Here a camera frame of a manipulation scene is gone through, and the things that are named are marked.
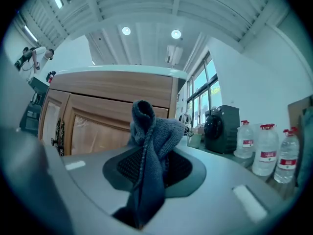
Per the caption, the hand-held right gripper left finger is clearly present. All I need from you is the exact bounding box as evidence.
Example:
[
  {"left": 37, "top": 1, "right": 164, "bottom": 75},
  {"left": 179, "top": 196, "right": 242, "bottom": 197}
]
[{"left": 45, "top": 144, "right": 144, "bottom": 235}]

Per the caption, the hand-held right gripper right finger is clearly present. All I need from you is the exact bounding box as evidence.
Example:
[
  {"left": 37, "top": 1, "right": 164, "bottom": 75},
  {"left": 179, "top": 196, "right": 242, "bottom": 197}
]
[{"left": 144, "top": 143, "right": 299, "bottom": 235}]

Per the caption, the wooden cabinet door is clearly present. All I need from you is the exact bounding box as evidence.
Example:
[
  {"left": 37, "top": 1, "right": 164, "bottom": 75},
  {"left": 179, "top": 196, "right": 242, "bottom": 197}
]
[
  {"left": 62, "top": 93, "right": 170, "bottom": 156},
  {"left": 38, "top": 89, "right": 72, "bottom": 154}
]

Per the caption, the blue cloth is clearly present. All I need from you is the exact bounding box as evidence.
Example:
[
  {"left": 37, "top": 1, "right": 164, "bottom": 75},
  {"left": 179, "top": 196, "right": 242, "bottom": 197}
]
[{"left": 111, "top": 99, "right": 186, "bottom": 230}]

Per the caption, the wooden vanity cabinet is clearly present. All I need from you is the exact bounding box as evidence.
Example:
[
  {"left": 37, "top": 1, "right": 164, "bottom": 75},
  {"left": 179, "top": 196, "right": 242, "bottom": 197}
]
[{"left": 38, "top": 70, "right": 179, "bottom": 156}]

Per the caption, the clear water jug red cap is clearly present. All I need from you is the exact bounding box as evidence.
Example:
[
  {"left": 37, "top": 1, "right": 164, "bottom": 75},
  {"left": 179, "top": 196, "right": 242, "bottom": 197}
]
[
  {"left": 273, "top": 127, "right": 301, "bottom": 184},
  {"left": 233, "top": 120, "right": 256, "bottom": 159},
  {"left": 251, "top": 123, "right": 280, "bottom": 177}
]

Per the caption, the pale green bin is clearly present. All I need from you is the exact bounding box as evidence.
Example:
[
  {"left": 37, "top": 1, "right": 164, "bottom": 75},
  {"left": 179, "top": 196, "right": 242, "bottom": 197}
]
[{"left": 188, "top": 133, "right": 203, "bottom": 149}]

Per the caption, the dark grey washing machine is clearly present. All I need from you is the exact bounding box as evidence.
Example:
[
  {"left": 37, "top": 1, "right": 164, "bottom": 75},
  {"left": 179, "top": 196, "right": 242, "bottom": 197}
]
[{"left": 204, "top": 104, "right": 240, "bottom": 154}]

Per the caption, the dark equipment stand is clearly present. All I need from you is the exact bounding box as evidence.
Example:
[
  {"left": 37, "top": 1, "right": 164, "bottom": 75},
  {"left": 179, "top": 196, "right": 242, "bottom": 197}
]
[{"left": 19, "top": 76, "right": 51, "bottom": 138}]

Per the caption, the brown wooden board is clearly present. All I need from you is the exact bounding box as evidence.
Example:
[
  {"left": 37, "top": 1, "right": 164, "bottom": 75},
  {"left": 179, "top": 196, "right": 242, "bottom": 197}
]
[{"left": 288, "top": 96, "right": 313, "bottom": 132}]

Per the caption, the large glass window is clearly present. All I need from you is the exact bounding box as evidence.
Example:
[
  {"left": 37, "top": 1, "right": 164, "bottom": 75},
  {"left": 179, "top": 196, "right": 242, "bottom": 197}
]
[{"left": 186, "top": 52, "right": 223, "bottom": 132}]

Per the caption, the ceiling air conditioner unit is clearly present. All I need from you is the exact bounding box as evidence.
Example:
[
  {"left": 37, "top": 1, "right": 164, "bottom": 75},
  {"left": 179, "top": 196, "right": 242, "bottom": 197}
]
[{"left": 165, "top": 45, "right": 184, "bottom": 64}]

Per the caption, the dark ornate door handle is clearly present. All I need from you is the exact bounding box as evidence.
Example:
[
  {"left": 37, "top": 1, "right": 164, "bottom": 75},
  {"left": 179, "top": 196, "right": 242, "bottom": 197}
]
[
  {"left": 50, "top": 117, "right": 62, "bottom": 148},
  {"left": 60, "top": 120, "right": 66, "bottom": 156}
]

